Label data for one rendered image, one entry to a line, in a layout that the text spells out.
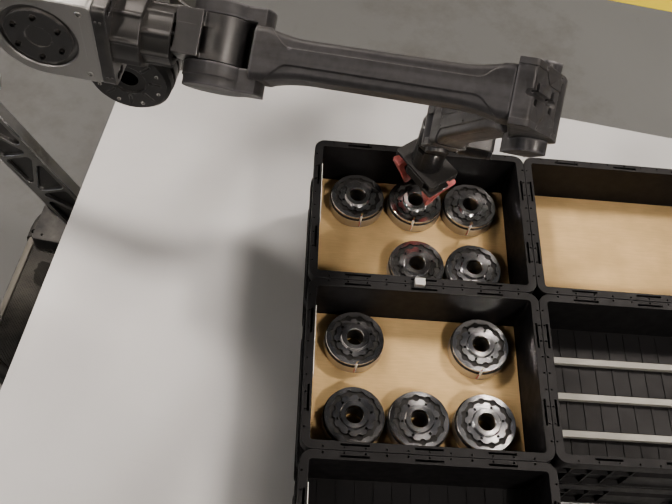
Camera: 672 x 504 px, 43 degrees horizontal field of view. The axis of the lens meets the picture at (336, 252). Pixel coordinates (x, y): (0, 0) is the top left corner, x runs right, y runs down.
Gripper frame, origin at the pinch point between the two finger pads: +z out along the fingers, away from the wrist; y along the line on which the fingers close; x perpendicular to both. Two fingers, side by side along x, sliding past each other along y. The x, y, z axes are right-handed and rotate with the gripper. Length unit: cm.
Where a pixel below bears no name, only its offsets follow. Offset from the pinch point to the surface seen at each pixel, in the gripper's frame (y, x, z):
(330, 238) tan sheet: 3.0, 17.6, 6.4
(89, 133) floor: 114, 23, 91
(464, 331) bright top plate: -26.9, 10.2, 3.2
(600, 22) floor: 63, -163, 91
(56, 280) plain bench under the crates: 30, 63, 20
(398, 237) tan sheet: -3.9, 6.4, 6.4
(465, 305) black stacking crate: -23.9, 8.5, -0.3
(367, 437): -32.7, 36.3, 2.5
